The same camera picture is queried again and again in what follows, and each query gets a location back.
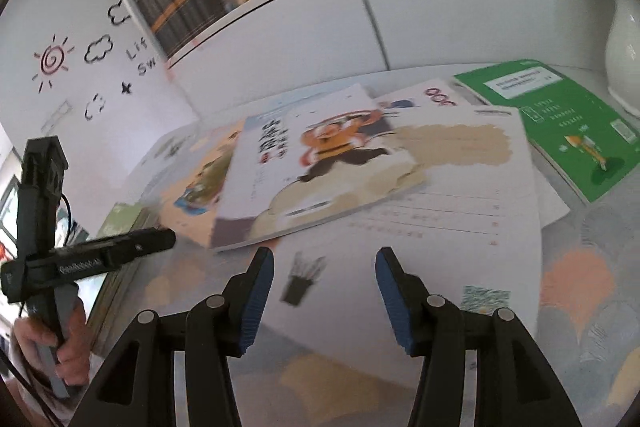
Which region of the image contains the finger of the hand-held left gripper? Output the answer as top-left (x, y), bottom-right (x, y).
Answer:
top-left (115, 227), bottom-right (177, 266)

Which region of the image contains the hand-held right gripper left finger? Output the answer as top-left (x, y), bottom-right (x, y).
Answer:
top-left (65, 247), bottom-right (276, 427)

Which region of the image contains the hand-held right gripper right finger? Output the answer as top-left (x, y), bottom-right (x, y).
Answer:
top-left (375, 247), bottom-right (583, 427)

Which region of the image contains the beige illustrated book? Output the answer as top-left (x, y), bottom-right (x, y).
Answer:
top-left (157, 119), bottom-right (246, 248)

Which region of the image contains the large white brushstroke book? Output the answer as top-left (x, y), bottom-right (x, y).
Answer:
top-left (260, 104), bottom-right (546, 388)

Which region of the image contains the white book with orange figure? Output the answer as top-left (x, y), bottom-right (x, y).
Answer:
top-left (209, 83), bottom-right (431, 253)

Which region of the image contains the white landscape painting book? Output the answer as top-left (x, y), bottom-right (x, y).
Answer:
top-left (532, 167), bottom-right (571, 228)

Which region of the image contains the pile of thin books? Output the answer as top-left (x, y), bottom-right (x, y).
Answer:
top-left (85, 247), bottom-right (156, 358)

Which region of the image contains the person's left hand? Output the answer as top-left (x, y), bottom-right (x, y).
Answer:
top-left (12, 297), bottom-right (93, 388)

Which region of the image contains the window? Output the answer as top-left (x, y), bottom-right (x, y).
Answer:
top-left (0, 184), bottom-right (21, 253)

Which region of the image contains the white book with red numbers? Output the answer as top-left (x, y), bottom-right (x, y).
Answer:
top-left (375, 78), bottom-right (476, 110)

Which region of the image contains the white bookcase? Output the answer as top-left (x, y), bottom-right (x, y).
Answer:
top-left (85, 0), bottom-right (640, 118)

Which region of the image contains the white ribbed vase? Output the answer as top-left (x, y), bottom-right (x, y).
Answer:
top-left (604, 0), bottom-right (640, 118)

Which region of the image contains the white wall socket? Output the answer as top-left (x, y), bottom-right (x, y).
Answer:
top-left (40, 99), bottom-right (73, 132)

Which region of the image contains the red sun wall sticker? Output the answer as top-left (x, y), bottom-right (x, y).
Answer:
top-left (32, 36), bottom-right (76, 94)

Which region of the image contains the black lettering wall sticker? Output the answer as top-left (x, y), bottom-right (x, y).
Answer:
top-left (125, 38), bottom-right (161, 75)

